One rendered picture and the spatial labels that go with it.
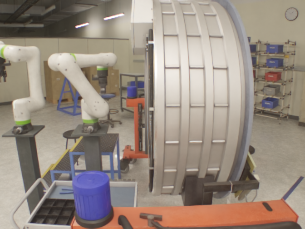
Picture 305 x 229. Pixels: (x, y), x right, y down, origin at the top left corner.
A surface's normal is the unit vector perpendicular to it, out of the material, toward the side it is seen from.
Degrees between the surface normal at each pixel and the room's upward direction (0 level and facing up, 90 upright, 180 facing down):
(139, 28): 133
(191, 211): 0
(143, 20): 43
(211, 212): 0
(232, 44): 56
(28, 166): 90
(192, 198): 90
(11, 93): 90
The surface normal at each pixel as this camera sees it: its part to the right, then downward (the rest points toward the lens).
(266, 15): -0.76, 0.15
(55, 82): 0.66, 0.18
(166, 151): 0.03, 0.42
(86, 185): 0.00, -0.97
